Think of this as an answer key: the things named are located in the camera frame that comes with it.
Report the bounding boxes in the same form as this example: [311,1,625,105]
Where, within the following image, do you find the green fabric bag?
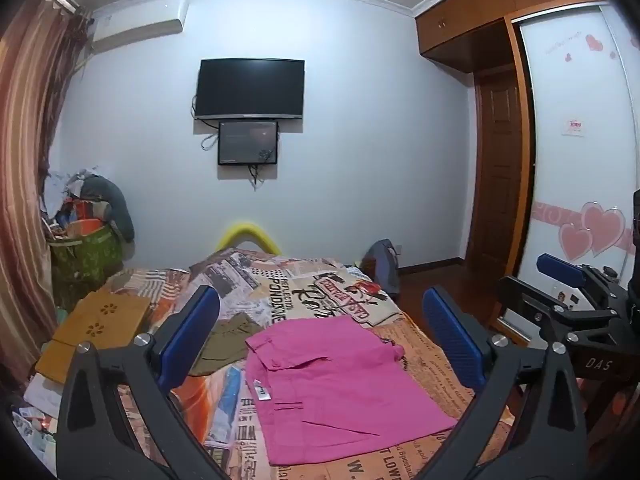
[48,222,125,312]

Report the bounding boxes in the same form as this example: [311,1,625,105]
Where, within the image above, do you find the wall-mounted black television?
[193,58,306,121]

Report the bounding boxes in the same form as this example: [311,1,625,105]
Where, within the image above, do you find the brown wooden door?
[469,71,524,267]

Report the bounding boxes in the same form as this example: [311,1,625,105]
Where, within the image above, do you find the wooden wardrobe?
[414,0,640,271]

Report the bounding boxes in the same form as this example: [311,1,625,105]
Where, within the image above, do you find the yellow foam cushion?
[215,223,281,255]

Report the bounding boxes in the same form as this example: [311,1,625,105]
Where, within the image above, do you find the pink pants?
[244,315,459,466]

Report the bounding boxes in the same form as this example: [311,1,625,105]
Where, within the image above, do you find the olive green pants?
[189,311,264,377]

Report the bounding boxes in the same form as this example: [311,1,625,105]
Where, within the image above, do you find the bamboo lap desk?
[35,290,153,387]

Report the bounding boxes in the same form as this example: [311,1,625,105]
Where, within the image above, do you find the striped brown curtain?
[0,0,94,397]

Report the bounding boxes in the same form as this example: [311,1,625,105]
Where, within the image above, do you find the pile of papers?
[12,374,64,463]

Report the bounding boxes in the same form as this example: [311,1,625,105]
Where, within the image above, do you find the newspaper print bed sheet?
[35,246,517,480]

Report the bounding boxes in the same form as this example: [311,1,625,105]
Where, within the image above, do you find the white power strip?
[549,282,583,311]

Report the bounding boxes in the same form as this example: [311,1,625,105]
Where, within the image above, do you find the white air conditioner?
[90,0,190,54]

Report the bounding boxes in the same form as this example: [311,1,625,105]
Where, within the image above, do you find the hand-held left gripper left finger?
[55,285,232,480]

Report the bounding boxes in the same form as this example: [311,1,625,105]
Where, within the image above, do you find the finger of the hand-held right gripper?
[497,275,573,347]
[537,253,618,293]

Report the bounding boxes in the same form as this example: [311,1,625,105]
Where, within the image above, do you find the grey blue backpack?
[358,238,401,297]

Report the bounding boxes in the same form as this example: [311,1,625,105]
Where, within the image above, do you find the black cable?
[248,150,276,191]

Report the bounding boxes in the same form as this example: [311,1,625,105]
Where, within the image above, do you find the pile of clutter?
[40,167,108,237]

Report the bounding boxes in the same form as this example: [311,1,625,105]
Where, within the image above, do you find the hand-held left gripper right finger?
[417,285,589,480]

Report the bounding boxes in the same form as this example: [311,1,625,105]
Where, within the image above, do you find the small black wall monitor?
[217,120,279,166]

